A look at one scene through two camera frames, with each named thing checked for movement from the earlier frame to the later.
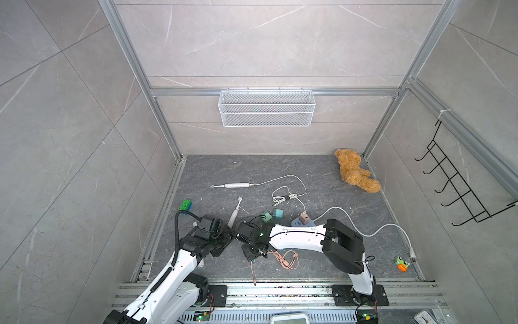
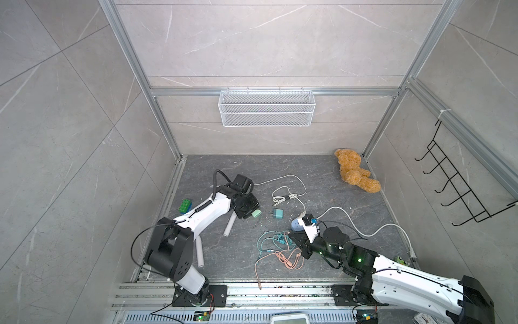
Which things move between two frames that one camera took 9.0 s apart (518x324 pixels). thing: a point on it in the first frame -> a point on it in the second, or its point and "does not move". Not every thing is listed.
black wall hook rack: (475, 207) does not move
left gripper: (228, 235) -> (255, 206)
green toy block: (185, 205) does not move
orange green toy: (403, 265) does not move
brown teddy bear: (351, 171) does not move
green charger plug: (268, 217) -> (256, 212)
